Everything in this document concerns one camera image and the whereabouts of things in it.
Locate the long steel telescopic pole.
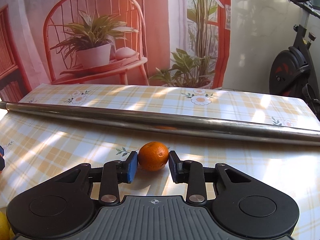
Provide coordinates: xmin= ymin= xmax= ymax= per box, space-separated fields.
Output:
xmin=1 ymin=102 xmax=319 ymax=146

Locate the orange mandarin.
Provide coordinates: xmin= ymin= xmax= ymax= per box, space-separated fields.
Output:
xmin=138 ymin=141 xmax=169 ymax=171

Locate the printed room backdrop cloth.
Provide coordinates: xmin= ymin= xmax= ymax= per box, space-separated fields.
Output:
xmin=1 ymin=0 xmax=231 ymax=102

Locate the black exercise bike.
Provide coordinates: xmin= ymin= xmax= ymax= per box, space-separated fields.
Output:
xmin=269 ymin=0 xmax=319 ymax=118

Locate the large yellow lemon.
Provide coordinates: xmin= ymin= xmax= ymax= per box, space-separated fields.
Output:
xmin=0 ymin=212 xmax=14 ymax=240

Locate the yellow plaid floral tablecloth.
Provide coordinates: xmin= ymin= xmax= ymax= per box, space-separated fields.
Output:
xmin=1 ymin=84 xmax=319 ymax=239

